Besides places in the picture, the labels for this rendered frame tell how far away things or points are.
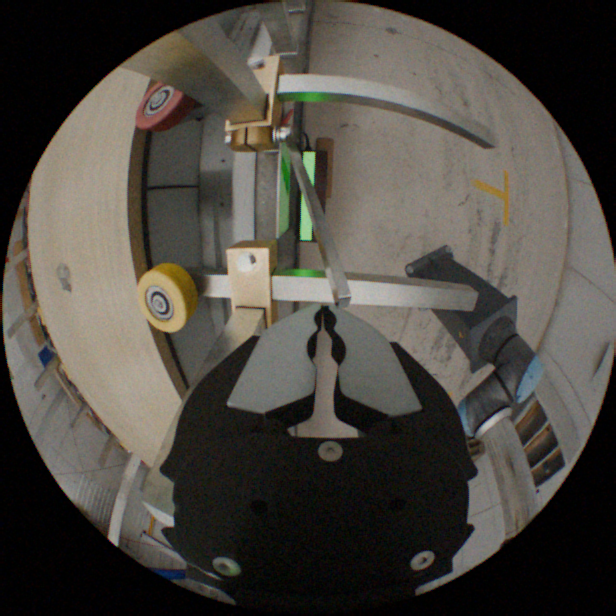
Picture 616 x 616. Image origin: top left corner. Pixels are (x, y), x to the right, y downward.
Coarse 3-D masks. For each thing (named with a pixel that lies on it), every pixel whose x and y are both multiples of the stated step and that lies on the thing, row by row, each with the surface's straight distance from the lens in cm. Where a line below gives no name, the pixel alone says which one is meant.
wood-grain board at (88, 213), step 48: (96, 96) 54; (144, 96) 34; (96, 144) 40; (144, 144) 32; (48, 192) 67; (96, 192) 36; (48, 240) 64; (96, 240) 36; (48, 288) 75; (96, 288) 40; (96, 336) 49; (144, 336) 34; (96, 384) 76; (144, 384) 45; (144, 432) 78
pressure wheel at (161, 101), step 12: (156, 84) 32; (156, 96) 29; (168, 96) 29; (180, 96) 27; (144, 108) 31; (156, 108) 29; (168, 108) 27; (180, 108) 27; (192, 108) 29; (144, 120) 29; (156, 120) 27; (168, 120) 27; (180, 120) 29
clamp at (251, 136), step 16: (272, 64) 29; (272, 80) 27; (272, 96) 25; (272, 112) 24; (240, 128) 25; (256, 128) 24; (272, 128) 25; (240, 144) 24; (256, 144) 24; (272, 144) 25
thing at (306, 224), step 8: (304, 152) 40; (312, 152) 40; (304, 160) 39; (312, 160) 39; (312, 168) 39; (312, 176) 39; (304, 208) 39; (304, 216) 39; (304, 224) 39; (304, 232) 39
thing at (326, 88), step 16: (288, 80) 28; (304, 80) 27; (320, 80) 27; (336, 80) 27; (352, 80) 28; (368, 80) 28; (288, 96) 28; (304, 96) 28; (320, 96) 27; (336, 96) 27; (352, 96) 27; (368, 96) 27; (384, 96) 27; (400, 96) 28; (416, 96) 29; (192, 112) 31; (208, 112) 32; (400, 112) 30; (416, 112) 29; (432, 112) 29; (448, 112) 31; (448, 128) 32; (464, 128) 31; (480, 128) 34; (480, 144) 35
